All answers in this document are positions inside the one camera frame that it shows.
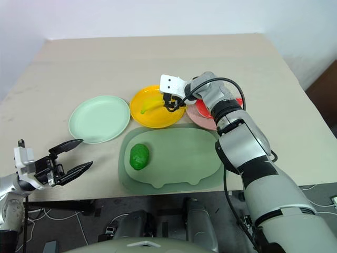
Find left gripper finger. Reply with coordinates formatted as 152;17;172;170
56;161;94;186
48;139;85;157

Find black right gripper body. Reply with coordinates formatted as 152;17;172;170
162;91;183;104

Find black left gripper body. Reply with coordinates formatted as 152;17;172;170
34;154;66;188

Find yellow banana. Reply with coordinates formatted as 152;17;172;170
140;96;169;115

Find yellow plate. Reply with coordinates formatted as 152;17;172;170
129;84;186;129

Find red plate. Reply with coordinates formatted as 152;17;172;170
195;97;243;119

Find pink plate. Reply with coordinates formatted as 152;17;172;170
185;99;221;131

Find light green plate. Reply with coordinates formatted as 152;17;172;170
68;95;131;145

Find green tray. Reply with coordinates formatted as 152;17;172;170
117;123;227;196

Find green round fruit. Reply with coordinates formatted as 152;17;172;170
129;143;151;171

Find dark grey rounded shape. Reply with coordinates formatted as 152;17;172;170
183;197;220;252
113;209;156;240

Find grey rounded robot torso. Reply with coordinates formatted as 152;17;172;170
63;235;219;253

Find brown wooden cabinet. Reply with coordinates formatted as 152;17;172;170
305;59;337;132

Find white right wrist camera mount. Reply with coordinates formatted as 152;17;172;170
160;74;191;99

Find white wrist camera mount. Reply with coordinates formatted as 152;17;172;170
13;146;46;190
160;74;191;99

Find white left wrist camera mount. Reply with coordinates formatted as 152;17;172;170
13;146;46;190

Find black table frame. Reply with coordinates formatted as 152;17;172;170
23;196;102;253

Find white floor cable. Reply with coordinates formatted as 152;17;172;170
300;183;337;211
27;207;92;247

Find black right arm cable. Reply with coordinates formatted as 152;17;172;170
181;76;279;253

